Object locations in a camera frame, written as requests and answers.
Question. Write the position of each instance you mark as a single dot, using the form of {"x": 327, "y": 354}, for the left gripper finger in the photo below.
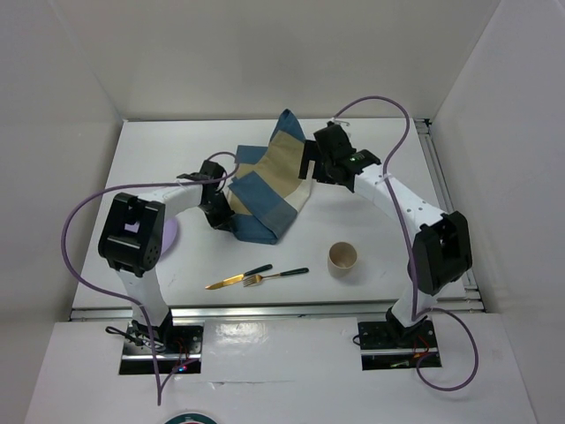
{"x": 215, "y": 221}
{"x": 227, "y": 212}

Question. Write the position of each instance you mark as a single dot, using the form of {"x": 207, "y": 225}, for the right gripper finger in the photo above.
{"x": 311, "y": 154}
{"x": 339, "y": 179}

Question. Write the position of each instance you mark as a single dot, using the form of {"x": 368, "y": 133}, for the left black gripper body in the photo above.
{"x": 215, "y": 208}

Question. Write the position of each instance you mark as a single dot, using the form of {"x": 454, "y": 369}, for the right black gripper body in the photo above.
{"x": 322, "y": 164}

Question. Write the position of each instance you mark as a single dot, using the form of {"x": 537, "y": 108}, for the blue and beige cloth placemat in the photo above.
{"x": 266, "y": 194}

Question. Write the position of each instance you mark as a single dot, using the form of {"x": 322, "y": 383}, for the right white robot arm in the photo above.
{"x": 438, "y": 242}

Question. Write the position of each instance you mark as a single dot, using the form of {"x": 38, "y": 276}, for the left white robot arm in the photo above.
{"x": 132, "y": 236}

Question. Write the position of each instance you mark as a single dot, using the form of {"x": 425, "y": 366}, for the lilac plastic plate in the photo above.
{"x": 169, "y": 235}

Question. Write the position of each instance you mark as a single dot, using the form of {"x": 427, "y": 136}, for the beige plastic cup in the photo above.
{"x": 342, "y": 258}

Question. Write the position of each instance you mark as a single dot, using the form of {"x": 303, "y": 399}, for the green round sticker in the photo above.
{"x": 191, "y": 418}

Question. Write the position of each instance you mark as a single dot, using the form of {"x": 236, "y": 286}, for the gold knife dark handle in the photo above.
{"x": 238, "y": 278}

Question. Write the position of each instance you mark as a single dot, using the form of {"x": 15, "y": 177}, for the gold fork dark handle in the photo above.
{"x": 258, "y": 279}

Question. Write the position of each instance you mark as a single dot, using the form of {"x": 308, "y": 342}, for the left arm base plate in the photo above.
{"x": 182, "y": 352}

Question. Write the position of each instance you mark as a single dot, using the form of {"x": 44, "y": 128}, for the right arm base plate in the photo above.
{"x": 379, "y": 351}

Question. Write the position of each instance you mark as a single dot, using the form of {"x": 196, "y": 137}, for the aluminium frame rail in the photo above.
{"x": 155, "y": 151}

